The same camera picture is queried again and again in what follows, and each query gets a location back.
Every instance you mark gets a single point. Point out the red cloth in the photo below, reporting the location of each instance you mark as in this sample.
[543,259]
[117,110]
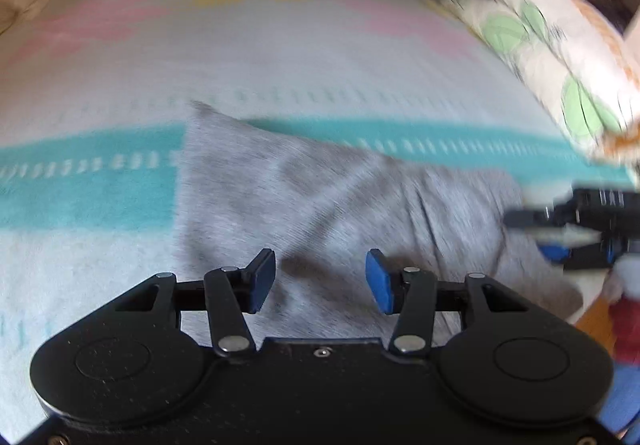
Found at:
[629,325]

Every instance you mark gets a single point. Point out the pastel printed blanket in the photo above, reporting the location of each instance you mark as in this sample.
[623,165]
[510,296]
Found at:
[250,50]

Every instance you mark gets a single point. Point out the grey pants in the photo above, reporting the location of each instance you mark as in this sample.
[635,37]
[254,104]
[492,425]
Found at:
[325,205]

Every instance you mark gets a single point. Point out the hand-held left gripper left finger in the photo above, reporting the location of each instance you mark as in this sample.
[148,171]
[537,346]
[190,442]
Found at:
[263,279]

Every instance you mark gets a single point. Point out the white pillow green leaf print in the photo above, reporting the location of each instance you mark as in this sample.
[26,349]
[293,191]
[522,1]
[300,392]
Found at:
[550,35]

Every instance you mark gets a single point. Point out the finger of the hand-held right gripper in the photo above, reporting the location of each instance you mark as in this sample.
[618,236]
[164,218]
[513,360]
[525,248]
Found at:
[555,254]
[527,218]

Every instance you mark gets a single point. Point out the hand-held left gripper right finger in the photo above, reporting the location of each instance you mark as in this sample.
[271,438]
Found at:
[378,281]

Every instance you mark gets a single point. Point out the blue cloth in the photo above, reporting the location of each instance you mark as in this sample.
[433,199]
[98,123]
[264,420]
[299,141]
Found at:
[625,390]

